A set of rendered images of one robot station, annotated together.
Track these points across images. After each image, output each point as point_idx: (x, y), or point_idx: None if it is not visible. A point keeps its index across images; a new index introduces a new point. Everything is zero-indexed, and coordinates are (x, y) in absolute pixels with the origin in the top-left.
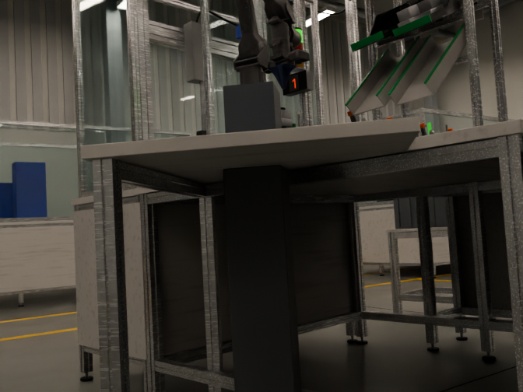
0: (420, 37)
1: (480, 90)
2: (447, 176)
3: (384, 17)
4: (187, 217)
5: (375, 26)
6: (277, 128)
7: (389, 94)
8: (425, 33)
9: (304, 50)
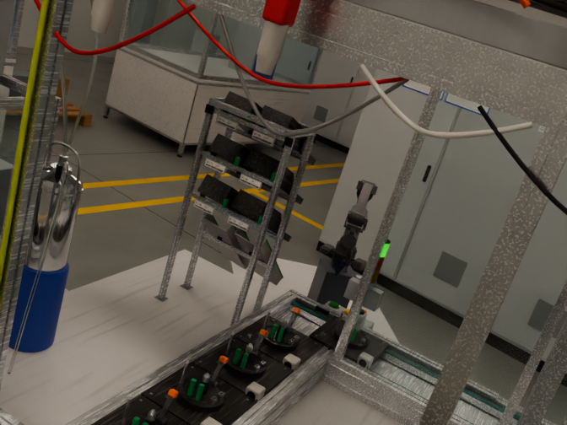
0: (242, 228)
1: (191, 254)
2: None
3: (275, 214)
4: None
5: (279, 222)
6: (313, 286)
7: None
8: (239, 223)
9: (323, 244)
